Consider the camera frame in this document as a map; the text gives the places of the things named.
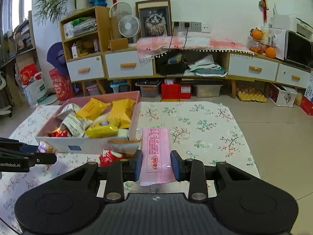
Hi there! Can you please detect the pink nut bar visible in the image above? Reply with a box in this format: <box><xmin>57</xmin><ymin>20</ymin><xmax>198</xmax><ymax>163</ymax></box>
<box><xmin>139</xmin><ymin>128</ymin><xmax>176</xmax><ymax>186</ymax></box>

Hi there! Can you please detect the red white rice cracker pack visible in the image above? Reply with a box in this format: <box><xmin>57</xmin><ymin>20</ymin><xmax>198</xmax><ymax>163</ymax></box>
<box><xmin>99</xmin><ymin>150</ymin><xmax>125</xmax><ymax>167</ymax></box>

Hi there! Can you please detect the red foil snack packet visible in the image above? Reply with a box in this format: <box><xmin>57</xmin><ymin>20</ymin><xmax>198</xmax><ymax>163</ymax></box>
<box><xmin>45</xmin><ymin>128</ymin><xmax>68</xmax><ymax>137</ymax></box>

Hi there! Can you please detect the yellow blue-label snack pack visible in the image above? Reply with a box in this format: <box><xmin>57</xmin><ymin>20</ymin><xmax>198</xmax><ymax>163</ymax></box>
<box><xmin>85</xmin><ymin>117</ymin><xmax>121</xmax><ymax>138</ymax></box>

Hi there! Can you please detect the white triangular snack bag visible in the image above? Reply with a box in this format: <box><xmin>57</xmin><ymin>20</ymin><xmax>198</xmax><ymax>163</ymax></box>
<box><xmin>62</xmin><ymin>113</ymin><xmax>93</xmax><ymax>138</ymax></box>

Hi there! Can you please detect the gold foil snack bar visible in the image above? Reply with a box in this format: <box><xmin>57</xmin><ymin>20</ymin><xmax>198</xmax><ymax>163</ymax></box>
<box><xmin>37</xmin><ymin>141</ymin><xmax>57</xmax><ymax>155</ymax></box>

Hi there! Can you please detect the white orange-edged snack packet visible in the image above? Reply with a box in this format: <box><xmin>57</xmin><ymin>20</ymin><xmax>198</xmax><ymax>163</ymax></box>
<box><xmin>108</xmin><ymin>139</ymin><xmax>141</xmax><ymax>155</ymax></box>

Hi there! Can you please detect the floral tablecloth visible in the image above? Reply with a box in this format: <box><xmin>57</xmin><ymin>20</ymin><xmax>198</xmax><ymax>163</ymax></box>
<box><xmin>1</xmin><ymin>101</ymin><xmax>259</xmax><ymax>234</ymax></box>

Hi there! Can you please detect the yellow snack pack right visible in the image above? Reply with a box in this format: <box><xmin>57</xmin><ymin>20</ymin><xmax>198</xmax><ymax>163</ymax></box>
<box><xmin>107</xmin><ymin>98</ymin><xmax>136</xmax><ymax>129</ymax></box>

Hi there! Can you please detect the pink silver snack box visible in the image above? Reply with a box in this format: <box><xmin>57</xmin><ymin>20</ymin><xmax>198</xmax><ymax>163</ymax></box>
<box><xmin>36</xmin><ymin>91</ymin><xmax>141</xmax><ymax>154</ymax></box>

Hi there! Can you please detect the white shopping bag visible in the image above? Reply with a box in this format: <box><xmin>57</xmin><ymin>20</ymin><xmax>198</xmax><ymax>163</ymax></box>
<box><xmin>22</xmin><ymin>72</ymin><xmax>48</xmax><ymax>107</ymax></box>

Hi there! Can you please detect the white triangular bag in box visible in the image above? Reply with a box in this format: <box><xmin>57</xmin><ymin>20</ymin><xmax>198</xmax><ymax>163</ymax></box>
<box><xmin>56</xmin><ymin>103</ymin><xmax>81</xmax><ymax>120</ymax></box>

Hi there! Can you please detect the yellow snack pack left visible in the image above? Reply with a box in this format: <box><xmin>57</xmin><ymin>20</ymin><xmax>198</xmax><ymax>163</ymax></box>
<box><xmin>75</xmin><ymin>98</ymin><xmax>111</xmax><ymax>120</ymax></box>

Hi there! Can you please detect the red storage box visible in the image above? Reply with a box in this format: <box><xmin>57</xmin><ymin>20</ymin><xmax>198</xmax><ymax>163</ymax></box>
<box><xmin>161</xmin><ymin>83</ymin><xmax>192</xmax><ymax>99</ymax></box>

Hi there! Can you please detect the red cylindrical snack tub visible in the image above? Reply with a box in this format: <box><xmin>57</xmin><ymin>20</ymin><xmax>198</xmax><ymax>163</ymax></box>
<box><xmin>49</xmin><ymin>69</ymin><xmax>75</xmax><ymax>102</ymax></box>

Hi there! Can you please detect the red gift bag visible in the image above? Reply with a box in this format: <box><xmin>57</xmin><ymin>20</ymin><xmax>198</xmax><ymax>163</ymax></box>
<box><xmin>20</xmin><ymin>63</ymin><xmax>42</xmax><ymax>85</ymax></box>

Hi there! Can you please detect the clear plastic storage bin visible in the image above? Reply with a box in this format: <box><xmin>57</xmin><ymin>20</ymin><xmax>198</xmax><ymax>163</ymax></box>
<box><xmin>195</xmin><ymin>84</ymin><xmax>222</xmax><ymax>98</ymax></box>

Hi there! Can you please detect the yellow egg tray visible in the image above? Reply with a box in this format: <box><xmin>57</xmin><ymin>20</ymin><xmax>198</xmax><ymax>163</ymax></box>
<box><xmin>236</xmin><ymin>85</ymin><xmax>267</xmax><ymax>103</ymax></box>

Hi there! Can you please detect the purple hat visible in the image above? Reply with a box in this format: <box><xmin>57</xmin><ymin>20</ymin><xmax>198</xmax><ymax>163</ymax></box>
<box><xmin>47</xmin><ymin>42</ymin><xmax>69</xmax><ymax>76</ymax></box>

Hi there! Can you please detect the black bag on shelf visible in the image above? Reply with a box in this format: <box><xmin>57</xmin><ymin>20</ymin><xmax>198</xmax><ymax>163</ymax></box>
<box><xmin>155</xmin><ymin>49</ymin><xmax>189</xmax><ymax>76</ymax></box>

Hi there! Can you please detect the pink table runner cloth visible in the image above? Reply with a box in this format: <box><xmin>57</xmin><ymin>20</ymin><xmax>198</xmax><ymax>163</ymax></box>
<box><xmin>136</xmin><ymin>36</ymin><xmax>254</xmax><ymax>60</ymax></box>

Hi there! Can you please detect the small white desk fan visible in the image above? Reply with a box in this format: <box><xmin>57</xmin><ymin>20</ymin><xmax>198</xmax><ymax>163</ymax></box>
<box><xmin>118</xmin><ymin>15</ymin><xmax>141</xmax><ymax>43</ymax></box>

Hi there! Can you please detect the framed cat picture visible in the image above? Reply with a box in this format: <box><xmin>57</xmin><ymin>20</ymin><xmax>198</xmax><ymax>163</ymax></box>
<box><xmin>135</xmin><ymin>0</ymin><xmax>172</xmax><ymax>38</ymax></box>

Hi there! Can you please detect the orange fruit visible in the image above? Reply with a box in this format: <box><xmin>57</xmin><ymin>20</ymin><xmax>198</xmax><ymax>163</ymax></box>
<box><xmin>265</xmin><ymin>46</ymin><xmax>276</xmax><ymax>59</ymax></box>

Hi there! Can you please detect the large white standing fan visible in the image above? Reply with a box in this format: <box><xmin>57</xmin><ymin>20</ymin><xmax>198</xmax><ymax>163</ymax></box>
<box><xmin>109</xmin><ymin>2</ymin><xmax>133</xmax><ymax>21</ymax></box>

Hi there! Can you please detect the black microwave oven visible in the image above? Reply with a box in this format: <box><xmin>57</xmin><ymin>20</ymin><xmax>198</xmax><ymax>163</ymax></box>
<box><xmin>284</xmin><ymin>31</ymin><xmax>312</xmax><ymax>66</ymax></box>

